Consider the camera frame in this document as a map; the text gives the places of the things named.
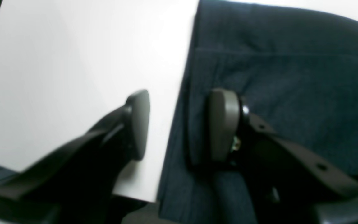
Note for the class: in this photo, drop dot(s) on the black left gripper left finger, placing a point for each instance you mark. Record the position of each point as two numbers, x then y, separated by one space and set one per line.
74 183

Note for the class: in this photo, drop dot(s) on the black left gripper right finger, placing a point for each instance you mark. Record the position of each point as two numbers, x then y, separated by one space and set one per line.
288 183

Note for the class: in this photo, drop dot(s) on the dark navy long-sleeve shirt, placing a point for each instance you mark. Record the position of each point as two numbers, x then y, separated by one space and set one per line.
298 70

